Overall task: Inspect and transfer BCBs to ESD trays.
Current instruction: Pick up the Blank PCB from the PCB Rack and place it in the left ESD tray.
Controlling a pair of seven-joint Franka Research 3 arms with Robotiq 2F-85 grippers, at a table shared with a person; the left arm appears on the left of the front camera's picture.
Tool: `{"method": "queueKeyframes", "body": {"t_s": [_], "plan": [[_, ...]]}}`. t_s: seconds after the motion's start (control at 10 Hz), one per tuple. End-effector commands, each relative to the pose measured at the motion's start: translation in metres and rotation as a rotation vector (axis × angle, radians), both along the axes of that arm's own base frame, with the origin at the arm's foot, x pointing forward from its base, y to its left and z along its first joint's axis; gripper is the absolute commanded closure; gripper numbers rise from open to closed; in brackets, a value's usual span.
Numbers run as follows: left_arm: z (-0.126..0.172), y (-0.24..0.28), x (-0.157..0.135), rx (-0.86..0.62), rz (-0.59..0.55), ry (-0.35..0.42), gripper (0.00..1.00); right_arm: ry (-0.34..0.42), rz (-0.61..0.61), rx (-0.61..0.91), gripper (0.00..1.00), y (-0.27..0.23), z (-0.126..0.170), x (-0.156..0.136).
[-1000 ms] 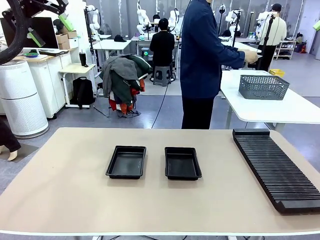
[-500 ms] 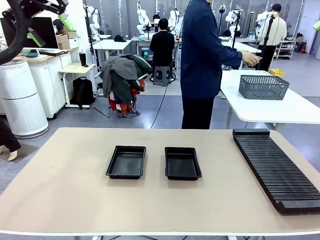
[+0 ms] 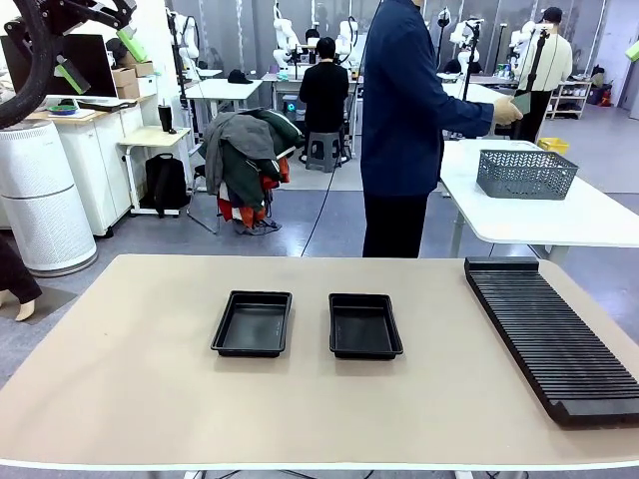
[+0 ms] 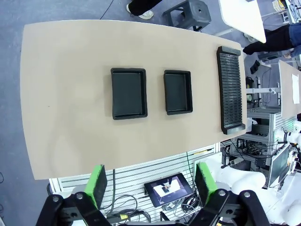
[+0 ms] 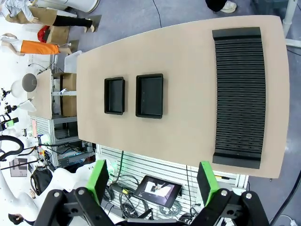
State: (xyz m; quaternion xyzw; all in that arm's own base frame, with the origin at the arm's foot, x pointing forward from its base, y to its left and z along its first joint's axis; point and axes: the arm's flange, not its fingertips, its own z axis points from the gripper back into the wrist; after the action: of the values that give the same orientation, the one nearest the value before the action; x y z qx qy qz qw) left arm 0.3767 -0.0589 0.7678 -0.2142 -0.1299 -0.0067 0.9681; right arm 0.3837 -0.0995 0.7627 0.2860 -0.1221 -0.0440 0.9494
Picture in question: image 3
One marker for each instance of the dark laptop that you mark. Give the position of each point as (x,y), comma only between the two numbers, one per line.
(107,104)

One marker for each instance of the white desk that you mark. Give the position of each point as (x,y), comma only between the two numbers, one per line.
(224,92)

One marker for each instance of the black tripod stand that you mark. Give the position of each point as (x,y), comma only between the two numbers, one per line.
(536,65)
(470,65)

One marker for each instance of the person in navy jacket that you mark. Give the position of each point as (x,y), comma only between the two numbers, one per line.
(399,125)

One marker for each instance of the person's right hand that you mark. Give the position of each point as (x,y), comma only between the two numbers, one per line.
(505,112)

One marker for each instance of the red fire extinguisher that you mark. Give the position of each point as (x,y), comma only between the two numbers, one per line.
(604,95)

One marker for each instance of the yellow plastic bin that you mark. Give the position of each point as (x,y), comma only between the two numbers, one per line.
(553,144)

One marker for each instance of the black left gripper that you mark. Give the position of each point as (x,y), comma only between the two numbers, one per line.
(45,20)

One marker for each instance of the small rolling wooden table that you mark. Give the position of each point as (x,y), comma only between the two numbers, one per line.
(155,137)

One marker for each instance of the black slotted board rack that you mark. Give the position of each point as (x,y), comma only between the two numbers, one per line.
(549,339)

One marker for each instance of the cardboard box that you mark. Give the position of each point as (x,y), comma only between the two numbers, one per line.
(125,84)
(142,69)

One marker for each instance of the black computer monitor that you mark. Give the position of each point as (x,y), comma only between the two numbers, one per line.
(90,65)

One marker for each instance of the pile of jackets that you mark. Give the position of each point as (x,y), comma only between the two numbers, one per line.
(244,154)

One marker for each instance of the grey background workbench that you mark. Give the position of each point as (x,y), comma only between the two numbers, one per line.
(284,90)

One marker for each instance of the white cabinet wooden top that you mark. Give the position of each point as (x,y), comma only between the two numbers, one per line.
(100,159)

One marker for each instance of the person's right forearm navy sleeve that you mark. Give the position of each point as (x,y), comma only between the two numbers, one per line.
(469,117)

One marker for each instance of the white side table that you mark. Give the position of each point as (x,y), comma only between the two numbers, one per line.
(549,219)

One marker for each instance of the seated person in black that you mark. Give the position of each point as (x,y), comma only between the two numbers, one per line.
(324,95)

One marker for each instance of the black ESD tray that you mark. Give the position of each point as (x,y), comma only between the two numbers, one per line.
(252,327)
(363,327)

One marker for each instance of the grey floor mat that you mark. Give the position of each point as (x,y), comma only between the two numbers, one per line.
(55,302)

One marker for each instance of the black tumbler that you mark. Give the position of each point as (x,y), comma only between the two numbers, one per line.
(165,119)

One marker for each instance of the black hat on boxes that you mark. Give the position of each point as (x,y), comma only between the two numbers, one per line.
(116,47)

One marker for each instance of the low storage shelf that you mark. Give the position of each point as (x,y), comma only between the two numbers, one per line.
(574,97)

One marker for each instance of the small white box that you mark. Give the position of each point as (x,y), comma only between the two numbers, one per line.
(148,86)

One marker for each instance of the black backpack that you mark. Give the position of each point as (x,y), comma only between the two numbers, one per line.
(165,184)

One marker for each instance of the person in cream sweater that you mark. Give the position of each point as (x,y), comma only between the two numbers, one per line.
(554,60)

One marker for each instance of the black baseball cap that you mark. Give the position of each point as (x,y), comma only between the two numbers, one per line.
(239,77)

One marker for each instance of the dark-clothed leg with pale foot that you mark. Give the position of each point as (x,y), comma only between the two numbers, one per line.
(15,279)

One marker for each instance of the grey plastic stool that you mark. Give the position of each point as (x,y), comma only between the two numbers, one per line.
(323,149)

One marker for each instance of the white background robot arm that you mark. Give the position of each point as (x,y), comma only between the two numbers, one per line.
(185,45)
(284,40)
(461,37)
(345,42)

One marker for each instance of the blue bowl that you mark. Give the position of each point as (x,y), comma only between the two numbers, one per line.
(62,108)

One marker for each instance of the grey plastic mesh basket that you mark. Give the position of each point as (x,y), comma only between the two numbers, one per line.
(524,174)

